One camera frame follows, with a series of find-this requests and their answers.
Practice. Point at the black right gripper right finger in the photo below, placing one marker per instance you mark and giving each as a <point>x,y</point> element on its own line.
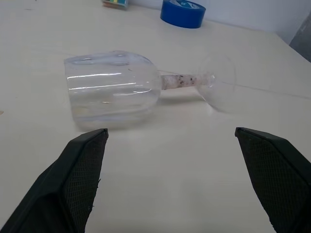
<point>279,177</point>

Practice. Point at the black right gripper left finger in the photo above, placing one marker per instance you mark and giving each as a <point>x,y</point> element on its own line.
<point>60,184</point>

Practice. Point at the clear plastic wine glass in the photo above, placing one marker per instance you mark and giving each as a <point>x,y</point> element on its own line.
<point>114,89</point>

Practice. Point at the clear box of coloured items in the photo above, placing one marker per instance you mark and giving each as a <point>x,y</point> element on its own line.
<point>115,3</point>

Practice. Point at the blue tape roll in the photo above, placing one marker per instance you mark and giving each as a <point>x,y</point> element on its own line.
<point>182,12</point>

